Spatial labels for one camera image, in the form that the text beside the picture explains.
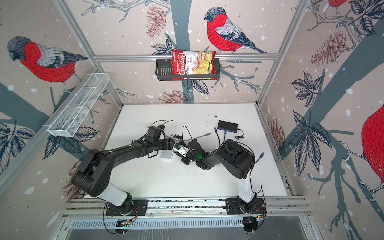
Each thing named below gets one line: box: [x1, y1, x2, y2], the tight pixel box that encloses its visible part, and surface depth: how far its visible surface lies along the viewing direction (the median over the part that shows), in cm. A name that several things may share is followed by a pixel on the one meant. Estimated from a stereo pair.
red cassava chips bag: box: [171, 49, 217, 81], surface depth 90 cm
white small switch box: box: [158, 149, 174, 161], surface depth 92 cm
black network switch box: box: [217, 120, 238, 133], surface depth 106 cm
